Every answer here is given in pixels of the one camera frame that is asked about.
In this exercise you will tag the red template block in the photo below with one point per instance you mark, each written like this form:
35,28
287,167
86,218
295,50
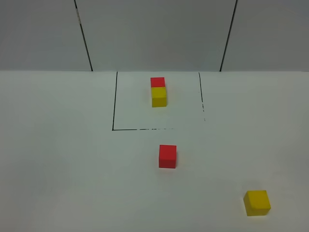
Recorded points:
157,82

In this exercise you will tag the yellow template block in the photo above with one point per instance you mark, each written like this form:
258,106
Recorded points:
159,96

